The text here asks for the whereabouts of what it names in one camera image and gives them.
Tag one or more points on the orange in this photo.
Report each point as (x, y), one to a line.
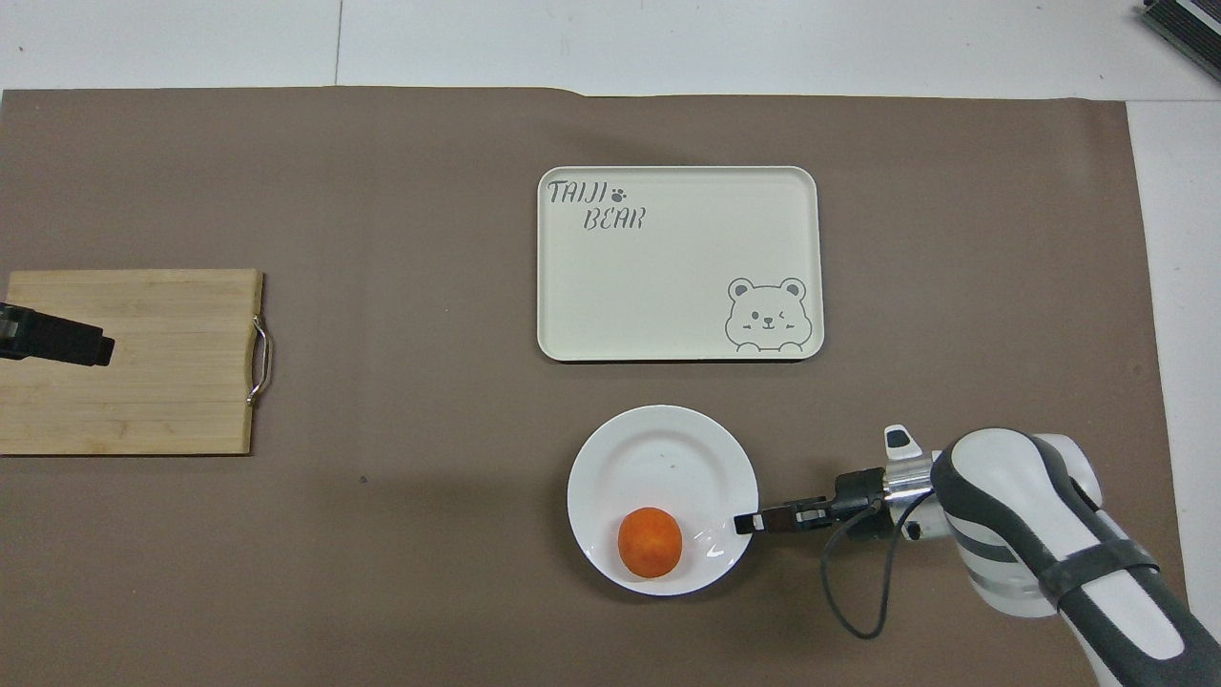
(650, 543)

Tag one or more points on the black stand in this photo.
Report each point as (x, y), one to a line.
(1188, 24)

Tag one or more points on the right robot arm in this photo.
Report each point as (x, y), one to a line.
(1011, 496)

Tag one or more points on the cream tray with bear print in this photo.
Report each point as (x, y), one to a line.
(668, 277)

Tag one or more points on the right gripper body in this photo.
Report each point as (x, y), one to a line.
(857, 496)

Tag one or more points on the white round plate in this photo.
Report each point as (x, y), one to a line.
(658, 458)

